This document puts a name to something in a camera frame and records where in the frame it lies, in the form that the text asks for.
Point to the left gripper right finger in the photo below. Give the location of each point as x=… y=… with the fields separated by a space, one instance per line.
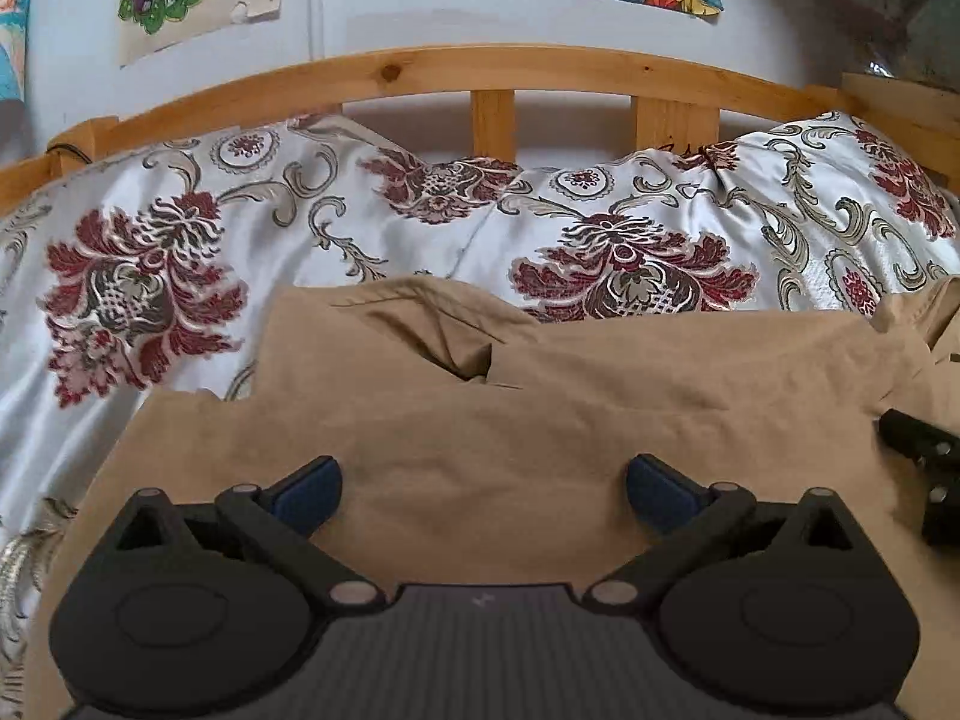
x=720 y=546

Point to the plastic bag of bedding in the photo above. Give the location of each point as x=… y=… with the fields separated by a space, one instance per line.
x=911 y=40

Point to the floral satin bedspread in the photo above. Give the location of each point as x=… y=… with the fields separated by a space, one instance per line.
x=156 y=268

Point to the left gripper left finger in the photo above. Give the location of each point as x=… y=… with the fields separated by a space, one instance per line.
x=250 y=547

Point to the orange-haired girl drawing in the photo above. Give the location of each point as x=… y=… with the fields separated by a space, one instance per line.
x=14 y=17

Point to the wooden bed frame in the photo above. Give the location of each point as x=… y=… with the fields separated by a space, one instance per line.
x=673 y=102

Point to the tan large garment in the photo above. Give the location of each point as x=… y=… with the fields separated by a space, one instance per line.
x=482 y=446

